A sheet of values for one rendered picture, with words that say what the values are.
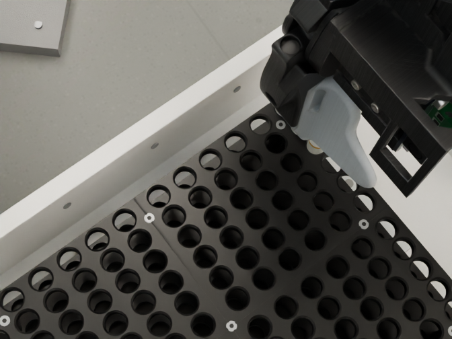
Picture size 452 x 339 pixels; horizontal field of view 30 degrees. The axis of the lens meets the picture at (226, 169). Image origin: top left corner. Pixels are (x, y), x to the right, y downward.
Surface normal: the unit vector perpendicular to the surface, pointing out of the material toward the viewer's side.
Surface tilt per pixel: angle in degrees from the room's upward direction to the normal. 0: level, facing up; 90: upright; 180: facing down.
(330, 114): 90
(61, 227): 90
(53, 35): 3
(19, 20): 3
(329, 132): 90
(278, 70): 74
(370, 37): 1
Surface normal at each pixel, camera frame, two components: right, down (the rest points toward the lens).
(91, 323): 0.05, -0.33
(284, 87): -0.67, 0.34
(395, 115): -0.79, 0.56
